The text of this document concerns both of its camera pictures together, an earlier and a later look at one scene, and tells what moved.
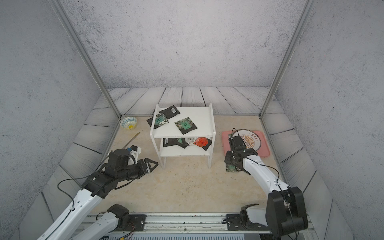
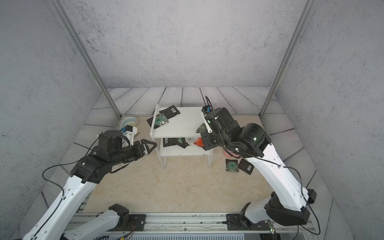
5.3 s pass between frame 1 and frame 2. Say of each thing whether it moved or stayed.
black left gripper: moved
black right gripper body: moved
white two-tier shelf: stayed
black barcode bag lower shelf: stayed
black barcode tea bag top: stayed
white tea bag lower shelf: stayed
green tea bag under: moved
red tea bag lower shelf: stayed
